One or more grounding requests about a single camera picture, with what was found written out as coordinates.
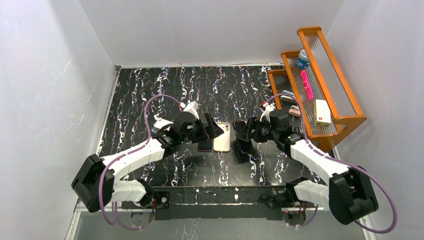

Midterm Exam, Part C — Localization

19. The purple smartphone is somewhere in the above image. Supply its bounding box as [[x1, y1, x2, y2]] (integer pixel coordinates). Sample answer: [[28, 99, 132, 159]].
[[197, 139, 213, 152]]

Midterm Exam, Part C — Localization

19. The beige phone case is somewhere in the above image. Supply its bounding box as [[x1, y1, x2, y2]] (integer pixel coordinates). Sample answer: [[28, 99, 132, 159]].
[[213, 122, 231, 153]]

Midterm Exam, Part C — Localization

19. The black phone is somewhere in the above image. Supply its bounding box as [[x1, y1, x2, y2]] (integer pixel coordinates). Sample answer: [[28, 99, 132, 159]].
[[232, 120, 247, 138]]

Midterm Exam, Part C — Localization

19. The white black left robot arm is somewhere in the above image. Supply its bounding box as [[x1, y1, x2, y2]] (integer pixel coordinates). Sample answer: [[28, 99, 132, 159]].
[[71, 112, 225, 213]]

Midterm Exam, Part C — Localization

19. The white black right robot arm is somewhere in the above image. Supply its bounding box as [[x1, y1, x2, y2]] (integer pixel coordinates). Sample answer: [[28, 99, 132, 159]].
[[233, 109, 379, 225]]

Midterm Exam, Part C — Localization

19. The teal grey stapler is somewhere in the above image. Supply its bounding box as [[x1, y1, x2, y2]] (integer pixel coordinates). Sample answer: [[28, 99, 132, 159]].
[[280, 90, 296, 103]]

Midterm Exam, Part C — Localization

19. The white box on rack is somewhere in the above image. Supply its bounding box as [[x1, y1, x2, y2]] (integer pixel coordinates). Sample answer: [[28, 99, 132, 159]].
[[313, 99, 332, 127]]

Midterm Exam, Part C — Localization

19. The pink highlighter pen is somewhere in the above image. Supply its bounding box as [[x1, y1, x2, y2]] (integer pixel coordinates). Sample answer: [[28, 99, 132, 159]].
[[300, 69, 314, 101]]

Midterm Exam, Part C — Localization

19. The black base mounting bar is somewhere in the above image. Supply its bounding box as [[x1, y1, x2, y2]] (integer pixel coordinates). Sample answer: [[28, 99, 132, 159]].
[[153, 186, 309, 221]]

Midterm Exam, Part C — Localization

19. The orange wooden tiered rack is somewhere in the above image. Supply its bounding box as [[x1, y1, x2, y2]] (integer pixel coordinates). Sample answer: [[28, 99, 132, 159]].
[[268, 26, 367, 152]]

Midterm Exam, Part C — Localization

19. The blue white bottle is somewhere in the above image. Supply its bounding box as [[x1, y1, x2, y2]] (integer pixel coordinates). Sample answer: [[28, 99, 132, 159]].
[[295, 49, 310, 69]]

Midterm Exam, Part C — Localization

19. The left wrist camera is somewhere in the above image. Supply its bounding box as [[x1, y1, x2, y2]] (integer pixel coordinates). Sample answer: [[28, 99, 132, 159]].
[[183, 101, 200, 120]]

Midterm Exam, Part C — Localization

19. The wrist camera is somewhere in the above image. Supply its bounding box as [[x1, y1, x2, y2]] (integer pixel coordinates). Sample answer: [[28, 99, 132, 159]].
[[183, 101, 200, 120], [259, 102, 276, 123]]

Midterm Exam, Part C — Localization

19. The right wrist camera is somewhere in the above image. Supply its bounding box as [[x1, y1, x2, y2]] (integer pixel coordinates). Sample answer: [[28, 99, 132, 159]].
[[259, 102, 276, 123]]

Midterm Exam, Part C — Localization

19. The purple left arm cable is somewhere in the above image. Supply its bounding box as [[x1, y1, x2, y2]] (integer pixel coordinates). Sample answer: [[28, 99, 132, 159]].
[[99, 94, 186, 231]]

